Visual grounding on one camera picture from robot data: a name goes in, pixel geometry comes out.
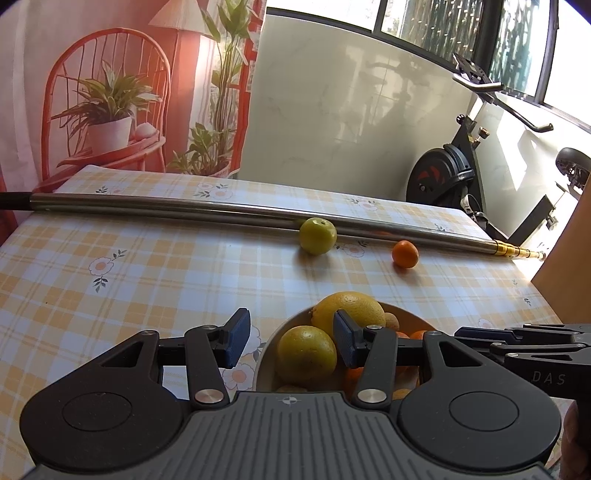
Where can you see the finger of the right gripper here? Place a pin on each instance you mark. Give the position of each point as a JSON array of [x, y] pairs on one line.
[[525, 335], [557, 352]]

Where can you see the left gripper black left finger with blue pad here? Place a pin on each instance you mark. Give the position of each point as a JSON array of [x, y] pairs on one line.
[[203, 350]]

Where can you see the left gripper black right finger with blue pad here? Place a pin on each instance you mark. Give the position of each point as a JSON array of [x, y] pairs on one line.
[[377, 350]]

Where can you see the large yellow lemon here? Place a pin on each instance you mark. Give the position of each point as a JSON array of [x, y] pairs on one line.
[[362, 308]]

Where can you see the green apple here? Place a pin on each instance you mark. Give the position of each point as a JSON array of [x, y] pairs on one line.
[[305, 355], [317, 236]]

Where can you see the brown kiwi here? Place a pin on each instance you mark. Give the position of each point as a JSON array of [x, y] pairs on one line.
[[392, 321]]

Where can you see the hand holding other gripper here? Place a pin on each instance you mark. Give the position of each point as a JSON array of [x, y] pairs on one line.
[[575, 459]]

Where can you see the cream round plate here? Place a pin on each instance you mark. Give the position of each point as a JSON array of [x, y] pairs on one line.
[[267, 380]]

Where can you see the wooden board right edge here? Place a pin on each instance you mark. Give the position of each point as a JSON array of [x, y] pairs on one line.
[[564, 279]]

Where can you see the plaid floral tablecloth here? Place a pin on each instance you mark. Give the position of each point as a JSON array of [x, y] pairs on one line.
[[74, 286]]

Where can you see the long steel telescopic pole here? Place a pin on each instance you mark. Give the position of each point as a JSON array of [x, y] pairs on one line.
[[254, 216]]

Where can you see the black exercise bike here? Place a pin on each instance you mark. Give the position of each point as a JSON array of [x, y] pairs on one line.
[[452, 177]]

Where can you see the printed red backdrop curtain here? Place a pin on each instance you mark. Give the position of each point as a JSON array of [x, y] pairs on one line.
[[162, 86]]

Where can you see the dark window frame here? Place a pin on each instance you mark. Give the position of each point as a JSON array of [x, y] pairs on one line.
[[539, 50]]

